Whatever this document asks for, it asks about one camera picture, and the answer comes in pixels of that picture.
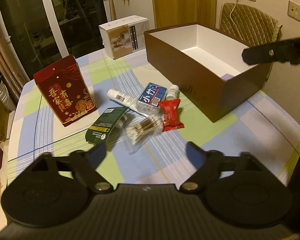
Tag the quilted olive chair cover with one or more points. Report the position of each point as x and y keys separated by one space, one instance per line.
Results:
x=249 y=24

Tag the dark green carded package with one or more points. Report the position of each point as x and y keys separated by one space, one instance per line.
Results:
x=100 y=130

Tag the checked tablecloth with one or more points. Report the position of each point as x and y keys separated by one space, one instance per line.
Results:
x=153 y=149

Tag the small white bottle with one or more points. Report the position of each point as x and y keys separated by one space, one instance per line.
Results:
x=172 y=93

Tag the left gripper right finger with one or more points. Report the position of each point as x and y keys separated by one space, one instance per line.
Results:
x=208 y=166

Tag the red gold gift box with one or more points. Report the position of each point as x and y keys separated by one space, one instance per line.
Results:
x=65 y=91

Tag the purple cosmetic tube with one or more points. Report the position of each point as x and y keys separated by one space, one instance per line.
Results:
x=226 y=77

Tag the red snack packet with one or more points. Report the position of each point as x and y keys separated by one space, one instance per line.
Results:
x=171 y=114

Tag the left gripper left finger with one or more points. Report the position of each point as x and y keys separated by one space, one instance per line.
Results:
x=83 y=167

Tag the white product box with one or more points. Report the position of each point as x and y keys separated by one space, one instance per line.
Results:
x=124 y=36

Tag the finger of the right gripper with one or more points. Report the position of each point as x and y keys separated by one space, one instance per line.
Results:
x=280 y=51

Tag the brown cardboard storage box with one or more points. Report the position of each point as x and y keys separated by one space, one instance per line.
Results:
x=195 y=57

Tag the cotton swabs plastic bag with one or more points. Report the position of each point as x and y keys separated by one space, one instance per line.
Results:
x=137 y=135

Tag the white barcode tube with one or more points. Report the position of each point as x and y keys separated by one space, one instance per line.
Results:
x=125 y=100

